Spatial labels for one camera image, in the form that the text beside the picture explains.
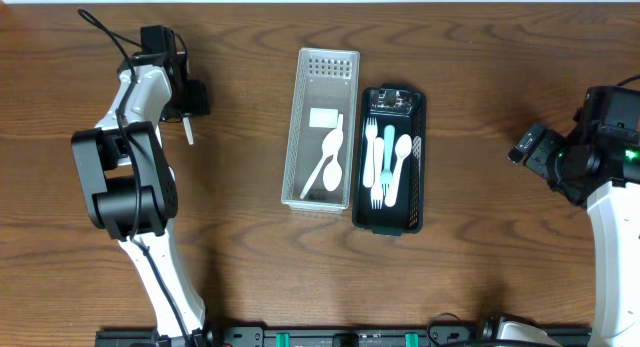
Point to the white spoon group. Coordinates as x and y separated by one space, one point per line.
402 150

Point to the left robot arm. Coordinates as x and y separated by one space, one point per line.
128 186

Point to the white fork group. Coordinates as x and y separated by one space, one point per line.
371 133
376 192

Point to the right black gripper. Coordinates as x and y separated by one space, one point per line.
538 150

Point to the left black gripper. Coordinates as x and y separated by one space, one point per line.
189 102

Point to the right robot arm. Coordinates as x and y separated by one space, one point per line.
596 167

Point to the clear plastic basket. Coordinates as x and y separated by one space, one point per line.
326 85

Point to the black plastic basket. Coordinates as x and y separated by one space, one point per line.
404 108

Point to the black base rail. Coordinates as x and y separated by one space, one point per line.
436 333

